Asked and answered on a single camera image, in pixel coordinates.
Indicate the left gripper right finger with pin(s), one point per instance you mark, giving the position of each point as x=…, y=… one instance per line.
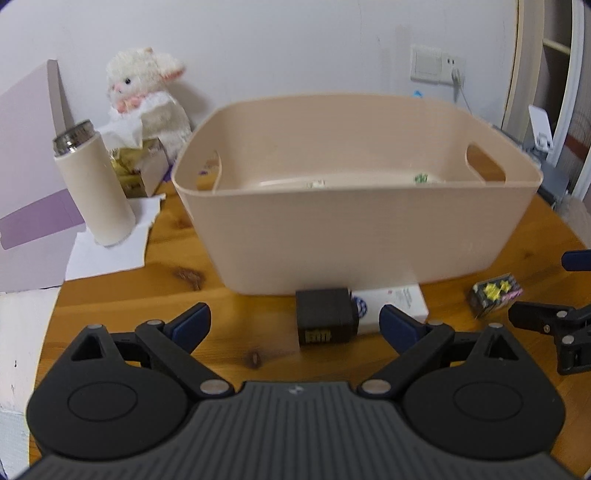
x=479, y=395

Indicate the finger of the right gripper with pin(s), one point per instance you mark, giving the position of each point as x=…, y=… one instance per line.
x=577, y=260
x=557, y=321

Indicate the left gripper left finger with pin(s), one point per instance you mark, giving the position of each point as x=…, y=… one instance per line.
x=115, y=395

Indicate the purple star patterned cube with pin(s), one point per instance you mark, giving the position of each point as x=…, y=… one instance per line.
x=493, y=294

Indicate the dark brown small box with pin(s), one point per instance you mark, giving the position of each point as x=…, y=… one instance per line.
x=326, y=316

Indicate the green dried herb bag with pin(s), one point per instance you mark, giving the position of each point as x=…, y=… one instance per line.
x=421, y=178

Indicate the blue white porcelain-pattern box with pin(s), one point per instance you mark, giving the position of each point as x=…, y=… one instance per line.
x=316, y=184

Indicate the beige crumpled cloth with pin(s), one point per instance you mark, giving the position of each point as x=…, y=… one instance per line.
x=575, y=215

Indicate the white flat box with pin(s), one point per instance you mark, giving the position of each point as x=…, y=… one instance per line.
x=408, y=299

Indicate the white paper sheet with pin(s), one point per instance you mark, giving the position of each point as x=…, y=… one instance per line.
x=89, y=259

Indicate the cream thermos bottle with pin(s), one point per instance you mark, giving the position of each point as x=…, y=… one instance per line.
x=85, y=166

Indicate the lilac headboard panel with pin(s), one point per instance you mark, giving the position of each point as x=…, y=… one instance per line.
x=39, y=220

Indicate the yellow tissue box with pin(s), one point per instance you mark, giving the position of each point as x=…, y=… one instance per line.
x=140, y=171

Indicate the beige plastic storage bin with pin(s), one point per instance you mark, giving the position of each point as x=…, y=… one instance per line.
x=241, y=180

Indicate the white plush lamb toy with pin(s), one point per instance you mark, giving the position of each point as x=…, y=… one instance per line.
x=137, y=88

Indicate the white wooden shelf frame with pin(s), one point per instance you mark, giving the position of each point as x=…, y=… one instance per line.
x=551, y=71

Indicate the white wall switch socket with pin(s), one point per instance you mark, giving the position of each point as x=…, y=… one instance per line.
x=431, y=65

